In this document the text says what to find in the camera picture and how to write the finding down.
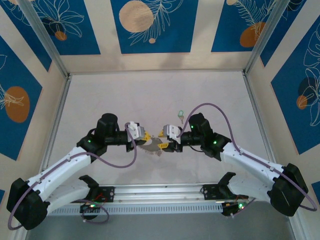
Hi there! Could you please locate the grey metal keyring holder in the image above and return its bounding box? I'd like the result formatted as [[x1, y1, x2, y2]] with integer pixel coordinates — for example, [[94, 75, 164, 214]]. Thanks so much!
[[139, 136, 164, 156]]

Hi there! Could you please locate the circuit board with green light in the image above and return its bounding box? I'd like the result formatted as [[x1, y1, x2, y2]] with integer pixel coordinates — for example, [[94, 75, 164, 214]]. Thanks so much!
[[79, 199, 105, 215], [221, 199, 248, 217]]

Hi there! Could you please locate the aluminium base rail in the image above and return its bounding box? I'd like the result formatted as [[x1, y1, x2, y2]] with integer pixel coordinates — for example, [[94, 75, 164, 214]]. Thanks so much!
[[98, 184, 221, 201]]

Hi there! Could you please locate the aluminium table side rail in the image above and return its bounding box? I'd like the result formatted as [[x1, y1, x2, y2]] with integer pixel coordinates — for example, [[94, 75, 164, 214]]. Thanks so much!
[[242, 71, 280, 166], [39, 74, 73, 173]]

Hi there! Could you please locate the grey slotted cable duct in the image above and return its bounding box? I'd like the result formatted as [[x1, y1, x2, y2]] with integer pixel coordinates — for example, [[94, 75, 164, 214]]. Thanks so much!
[[47, 201, 226, 216]]

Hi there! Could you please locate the aluminium frame post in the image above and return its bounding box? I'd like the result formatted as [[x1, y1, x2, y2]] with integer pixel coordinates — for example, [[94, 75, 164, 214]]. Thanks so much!
[[17, 0, 70, 78], [243, 0, 293, 76]]

